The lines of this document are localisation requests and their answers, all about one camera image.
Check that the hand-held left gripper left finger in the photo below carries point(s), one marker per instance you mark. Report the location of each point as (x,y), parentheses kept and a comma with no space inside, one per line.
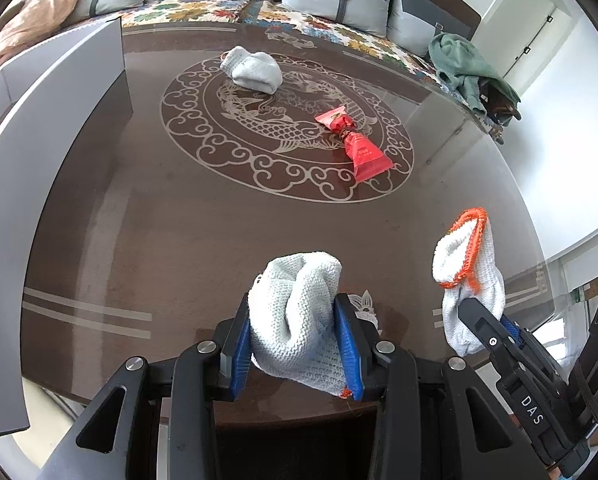
(239,360)

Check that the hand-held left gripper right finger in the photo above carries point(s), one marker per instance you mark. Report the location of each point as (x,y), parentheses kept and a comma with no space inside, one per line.
(351,355)

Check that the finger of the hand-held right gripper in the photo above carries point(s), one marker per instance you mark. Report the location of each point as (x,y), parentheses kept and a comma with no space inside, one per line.
(524,340)
(489,340)

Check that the white knit orange-trim glove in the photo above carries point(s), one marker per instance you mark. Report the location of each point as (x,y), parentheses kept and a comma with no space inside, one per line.
(299,310)
(474,280)

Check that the white cardboard box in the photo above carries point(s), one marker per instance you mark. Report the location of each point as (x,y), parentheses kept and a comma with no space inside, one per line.
(54,110)

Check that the red foil packet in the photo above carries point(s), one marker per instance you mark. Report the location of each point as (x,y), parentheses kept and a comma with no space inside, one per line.
(364,155)

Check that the dark wooden stool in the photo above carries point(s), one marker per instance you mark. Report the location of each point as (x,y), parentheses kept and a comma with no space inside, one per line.
(501,102)

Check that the green blanket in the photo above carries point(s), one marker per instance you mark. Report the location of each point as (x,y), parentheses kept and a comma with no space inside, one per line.
(459,60)

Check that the white sock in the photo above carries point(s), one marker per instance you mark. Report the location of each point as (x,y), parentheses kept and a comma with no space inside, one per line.
(254,70)

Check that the white door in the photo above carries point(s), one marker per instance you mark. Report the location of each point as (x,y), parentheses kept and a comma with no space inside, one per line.
(529,35)

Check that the floral sofa throw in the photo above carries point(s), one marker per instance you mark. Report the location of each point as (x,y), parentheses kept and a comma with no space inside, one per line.
(189,10)
(329,25)

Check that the brown wooden sofa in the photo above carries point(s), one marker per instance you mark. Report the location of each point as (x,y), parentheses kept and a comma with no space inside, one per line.
(449,7)

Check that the pink blanket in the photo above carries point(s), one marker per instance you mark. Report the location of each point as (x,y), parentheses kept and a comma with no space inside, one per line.
(29,20)

